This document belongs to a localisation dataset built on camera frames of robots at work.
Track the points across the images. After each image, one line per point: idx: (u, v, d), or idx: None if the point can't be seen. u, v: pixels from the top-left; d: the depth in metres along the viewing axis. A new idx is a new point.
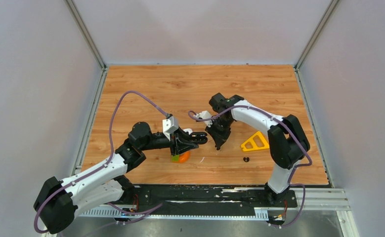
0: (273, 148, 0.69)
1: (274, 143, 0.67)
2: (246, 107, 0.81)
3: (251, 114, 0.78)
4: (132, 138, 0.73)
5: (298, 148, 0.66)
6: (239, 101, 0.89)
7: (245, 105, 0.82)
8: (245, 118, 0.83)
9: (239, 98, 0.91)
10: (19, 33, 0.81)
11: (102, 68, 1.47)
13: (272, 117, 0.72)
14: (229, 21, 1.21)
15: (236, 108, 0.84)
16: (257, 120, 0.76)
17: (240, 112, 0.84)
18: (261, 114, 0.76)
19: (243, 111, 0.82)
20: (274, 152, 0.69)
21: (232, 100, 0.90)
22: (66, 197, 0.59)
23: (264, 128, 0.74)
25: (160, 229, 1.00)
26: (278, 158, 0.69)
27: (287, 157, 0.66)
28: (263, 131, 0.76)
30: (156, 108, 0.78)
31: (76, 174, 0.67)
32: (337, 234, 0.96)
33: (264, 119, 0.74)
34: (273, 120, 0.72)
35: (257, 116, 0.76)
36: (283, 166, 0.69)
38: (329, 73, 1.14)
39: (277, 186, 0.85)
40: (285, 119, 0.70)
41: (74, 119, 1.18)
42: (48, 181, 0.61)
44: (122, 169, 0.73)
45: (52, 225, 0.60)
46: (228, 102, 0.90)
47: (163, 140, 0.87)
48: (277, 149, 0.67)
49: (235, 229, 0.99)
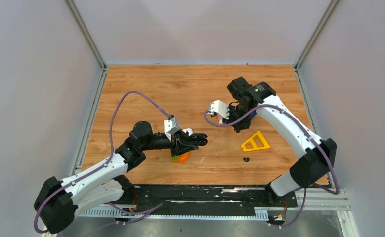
0: (298, 167, 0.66)
1: (304, 165, 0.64)
2: (279, 111, 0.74)
3: (285, 122, 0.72)
4: (134, 137, 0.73)
5: (323, 174, 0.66)
6: (270, 96, 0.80)
7: (279, 109, 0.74)
8: (274, 122, 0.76)
9: (270, 91, 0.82)
10: (19, 33, 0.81)
11: (102, 67, 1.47)
13: (309, 137, 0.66)
14: (229, 21, 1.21)
15: (267, 107, 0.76)
16: (289, 132, 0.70)
17: (269, 113, 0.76)
18: (295, 126, 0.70)
19: (274, 113, 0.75)
20: (296, 169, 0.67)
21: (261, 92, 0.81)
22: (66, 197, 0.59)
23: (294, 143, 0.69)
25: (160, 229, 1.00)
26: (297, 176, 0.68)
27: (310, 180, 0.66)
28: (289, 142, 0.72)
30: (157, 108, 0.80)
31: (76, 174, 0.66)
32: (337, 233, 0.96)
33: (299, 136, 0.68)
34: (310, 140, 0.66)
35: (291, 128, 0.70)
36: (299, 183, 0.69)
38: (329, 72, 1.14)
39: (279, 189, 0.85)
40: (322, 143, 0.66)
41: (73, 119, 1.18)
42: (48, 181, 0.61)
44: (122, 169, 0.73)
45: (52, 225, 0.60)
46: (257, 93, 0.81)
47: (164, 140, 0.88)
48: (304, 172, 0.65)
49: (236, 229, 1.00)
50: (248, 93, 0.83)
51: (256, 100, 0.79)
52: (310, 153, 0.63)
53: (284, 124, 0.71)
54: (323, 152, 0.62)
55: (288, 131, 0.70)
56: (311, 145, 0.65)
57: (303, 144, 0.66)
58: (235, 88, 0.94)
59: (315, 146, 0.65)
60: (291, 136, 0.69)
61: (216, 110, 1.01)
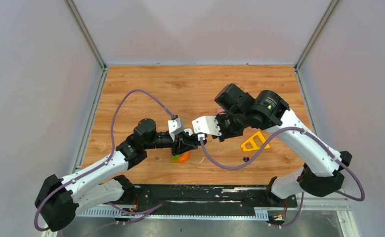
0: (318, 184, 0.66)
1: (327, 185, 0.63)
2: (302, 131, 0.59)
3: (309, 145, 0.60)
4: (138, 133, 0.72)
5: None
6: (287, 113, 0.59)
7: (300, 129, 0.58)
8: (291, 142, 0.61)
9: (282, 103, 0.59)
10: (20, 33, 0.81)
11: (102, 67, 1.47)
13: (335, 158, 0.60)
14: (230, 21, 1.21)
15: (288, 130, 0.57)
16: (316, 157, 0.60)
17: (288, 136, 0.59)
18: (320, 147, 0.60)
19: (296, 136, 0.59)
20: (314, 184, 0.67)
21: (274, 108, 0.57)
22: (67, 195, 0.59)
23: (317, 165, 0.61)
25: (160, 229, 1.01)
26: (312, 188, 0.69)
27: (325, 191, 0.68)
28: (309, 163, 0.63)
30: (163, 108, 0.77)
31: (76, 172, 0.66)
32: (337, 234, 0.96)
33: (323, 158, 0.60)
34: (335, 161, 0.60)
35: (316, 150, 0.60)
36: (311, 192, 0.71)
38: (329, 72, 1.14)
39: (282, 193, 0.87)
40: (343, 158, 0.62)
41: (74, 118, 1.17)
42: (49, 179, 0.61)
44: (122, 166, 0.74)
45: (52, 223, 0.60)
46: (271, 111, 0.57)
47: (166, 139, 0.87)
48: (324, 188, 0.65)
49: (236, 229, 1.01)
50: (261, 112, 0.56)
51: (274, 122, 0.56)
52: (336, 176, 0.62)
53: (308, 148, 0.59)
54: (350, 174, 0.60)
55: (312, 154, 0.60)
56: (336, 167, 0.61)
57: (330, 168, 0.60)
58: (230, 101, 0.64)
59: (339, 166, 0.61)
60: (316, 159, 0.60)
61: (206, 131, 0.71)
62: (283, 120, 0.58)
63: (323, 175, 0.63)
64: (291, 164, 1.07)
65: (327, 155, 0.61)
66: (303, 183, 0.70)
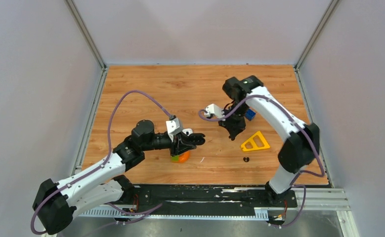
0: (285, 151, 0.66)
1: (290, 150, 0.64)
2: (266, 99, 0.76)
3: (271, 110, 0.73)
4: (136, 134, 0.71)
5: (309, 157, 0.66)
6: (258, 87, 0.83)
7: (267, 98, 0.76)
8: (262, 111, 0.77)
9: (258, 82, 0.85)
10: (20, 33, 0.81)
11: (102, 68, 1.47)
13: (294, 122, 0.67)
14: (229, 21, 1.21)
15: (254, 97, 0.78)
16: (276, 120, 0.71)
17: (257, 103, 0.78)
18: (282, 113, 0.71)
19: (261, 103, 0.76)
20: (283, 153, 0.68)
21: (249, 83, 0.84)
22: (63, 200, 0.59)
23: (279, 129, 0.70)
25: (160, 229, 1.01)
26: (285, 160, 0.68)
27: (296, 164, 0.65)
28: (278, 131, 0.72)
30: (161, 108, 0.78)
31: (72, 176, 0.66)
32: (337, 233, 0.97)
33: (284, 121, 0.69)
34: (294, 125, 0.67)
35: (277, 114, 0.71)
36: (286, 168, 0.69)
38: (329, 72, 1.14)
39: (279, 187, 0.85)
40: (307, 127, 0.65)
41: (74, 118, 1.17)
42: (45, 183, 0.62)
44: (119, 169, 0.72)
45: (50, 226, 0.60)
46: (246, 84, 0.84)
47: (165, 140, 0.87)
48: (290, 155, 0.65)
49: (236, 229, 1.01)
50: (238, 85, 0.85)
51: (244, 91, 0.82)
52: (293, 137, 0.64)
53: (271, 112, 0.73)
54: (307, 138, 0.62)
55: (275, 118, 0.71)
56: (295, 130, 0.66)
57: (286, 129, 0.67)
58: None
59: (298, 130, 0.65)
60: (278, 122, 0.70)
61: None
62: (253, 91, 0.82)
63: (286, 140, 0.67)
64: None
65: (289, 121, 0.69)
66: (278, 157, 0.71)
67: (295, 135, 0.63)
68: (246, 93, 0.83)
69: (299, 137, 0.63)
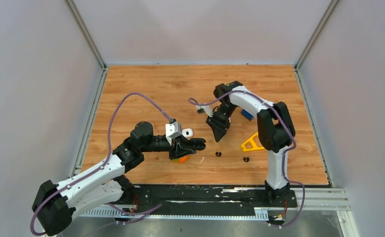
0: (260, 130, 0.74)
1: (262, 125, 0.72)
2: (241, 93, 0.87)
3: (246, 98, 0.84)
4: (134, 136, 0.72)
5: (282, 132, 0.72)
6: (238, 86, 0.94)
7: (241, 90, 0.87)
8: (240, 102, 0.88)
9: (238, 83, 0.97)
10: (19, 33, 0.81)
11: (102, 68, 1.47)
13: (263, 102, 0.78)
14: (229, 21, 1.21)
15: (233, 92, 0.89)
16: (251, 105, 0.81)
17: (236, 98, 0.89)
18: (255, 99, 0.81)
19: (238, 96, 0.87)
20: (261, 133, 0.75)
21: (232, 85, 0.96)
22: (62, 201, 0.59)
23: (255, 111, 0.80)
25: (160, 229, 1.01)
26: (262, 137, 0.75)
27: (272, 139, 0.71)
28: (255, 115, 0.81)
30: (162, 112, 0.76)
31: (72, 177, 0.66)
32: (337, 233, 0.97)
33: (257, 104, 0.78)
34: (264, 105, 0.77)
35: (251, 100, 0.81)
36: (267, 146, 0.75)
38: (329, 72, 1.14)
39: (271, 177, 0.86)
40: (277, 105, 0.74)
41: (74, 118, 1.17)
42: (44, 185, 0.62)
44: (119, 170, 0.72)
45: (48, 228, 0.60)
46: (229, 86, 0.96)
47: (163, 143, 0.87)
48: (264, 130, 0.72)
49: (236, 229, 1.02)
50: (222, 88, 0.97)
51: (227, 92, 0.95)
52: (263, 113, 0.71)
53: (246, 99, 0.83)
54: (275, 112, 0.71)
55: (250, 104, 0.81)
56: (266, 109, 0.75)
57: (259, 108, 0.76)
58: None
59: (270, 109, 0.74)
60: (253, 107, 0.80)
61: None
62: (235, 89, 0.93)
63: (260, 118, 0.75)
64: (291, 164, 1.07)
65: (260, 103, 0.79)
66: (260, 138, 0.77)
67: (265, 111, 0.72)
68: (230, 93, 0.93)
69: (268, 112, 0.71)
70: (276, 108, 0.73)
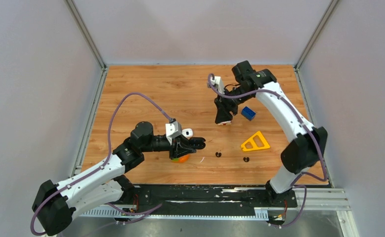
0: (288, 151, 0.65)
1: (293, 152, 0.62)
2: (277, 96, 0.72)
3: (281, 108, 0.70)
4: (134, 136, 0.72)
5: (312, 159, 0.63)
6: (271, 82, 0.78)
7: (277, 95, 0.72)
8: (270, 107, 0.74)
9: (271, 77, 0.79)
10: (19, 33, 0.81)
11: (102, 68, 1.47)
13: (302, 123, 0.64)
14: (229, 21, 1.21)
15: (266, 92, 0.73)
16: (285, 120, 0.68)
17: (267, 98, 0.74)
18: (292, 114, 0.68)
19: (271, 98, 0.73)
20: (286, 154, 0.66)
21: (262, 77, 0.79)
22: (62, 201, 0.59)
23: (287, 129, 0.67)
25: (160, 229, 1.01)
26: (287, 161, 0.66)
27: (298, 165, 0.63)
28: (284, 131, 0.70)
30: (161, 111, 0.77)
31: (72, 177, 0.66)
32: (337, 233, 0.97)
33: (292, 121, 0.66)
34: (303, 127, 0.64)
35: (286, 114, 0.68)
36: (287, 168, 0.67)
38: (329, 72, 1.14)
39: (279, 188, 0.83)
40: (315, 130, 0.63)
41: (74, 118, 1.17)
42: (44, 184, 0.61)
44: (119, 170, 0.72)
45: (48, 228, 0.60)
46: (258, 78, 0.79)
47: (163, 143, 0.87)
48: (293, 157, 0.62)
49: (236, 229, 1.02)
50: (251, 78, 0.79)
51: (256, 85, 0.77)
52: (299, 139, 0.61)
53: (280, 109, 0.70)
54: (315, 140, 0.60)
55: (282, 116, 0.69)
56: (302, 132, 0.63)
57: (295, 130, 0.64)
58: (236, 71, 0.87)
59: (306, 133, 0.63)
60: (285, 121, 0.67)
61: None
62: (266, 85, 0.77)
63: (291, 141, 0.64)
64: None
65: (297, 121, 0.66)
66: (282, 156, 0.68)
67: (302, 137, 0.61)
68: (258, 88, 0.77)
69: (305, 140, 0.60)
70: (313, 134, 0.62)
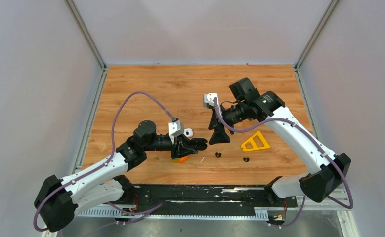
0: (312, 183, 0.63)
1: (319, 183, 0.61)
2: (290, 124, 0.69)
3: (298, 138, 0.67)
4: (138, 135, 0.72)
5: (334, 186, 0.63)
6: (280, 108, 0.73)
7: (290, 122, 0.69)
8: (283, 135, 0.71)
9: (278, 101, 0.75)
10: (19, 33, 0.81)
11: (102, 67, 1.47)
13: (324, 153, 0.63)
14: (229, 21, 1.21)
15: (278, 120, 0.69)
16: (304, 149, 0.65)
17: (279, 128, 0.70)
18: (310, 142, 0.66)
19: (284, 127, 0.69)
20: (309, 184, 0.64)
21: (269, 103, 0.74)
22: (66, 196, 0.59)
23: (307, 159, 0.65)
25: (160, 229, 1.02)
26: (309, 190, 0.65)
27: (322, 195, 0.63)
28: (302, 159, 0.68)
30: (164, 110, 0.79)
31: (76, 173, 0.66)
32: (337, 233, 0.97)
33: (312, 151, 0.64)
34: (325, 157, 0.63)
35: (304, 143, 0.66)
36: (308, 196, 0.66)
38: (329, 72, 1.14)
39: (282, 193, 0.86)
40: (337, 158, 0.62)
41: (74, 118, 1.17)
42: (48, 179, 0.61)
44: (122, 168, 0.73)
45: (51, 223, 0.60)
46: (265, 104, 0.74)
47: (166, 142, 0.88)
48: (319, 188, 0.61)
49: (236, 229, 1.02)
50: (257, 104, 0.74)
51: (265, 113, 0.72)
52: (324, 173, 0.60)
53: (297, 139, 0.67)
54: (339, 170, 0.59)
55: (300, 146, 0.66)
56: (325, 163, 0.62)
57: (318, 162, 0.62)
58: (239, 90, 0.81)
59: (329, 163, 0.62)
60: (304, 151, 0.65)
61: None
62: (275, 113, 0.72)
63: (314, 173, 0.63)
64: (291, 164, 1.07)
65: (318, 151, 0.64)
66: (302, 184, 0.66)
67: (326, 169, 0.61)
68: (267, 116, 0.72)
69: (330, 171, 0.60)
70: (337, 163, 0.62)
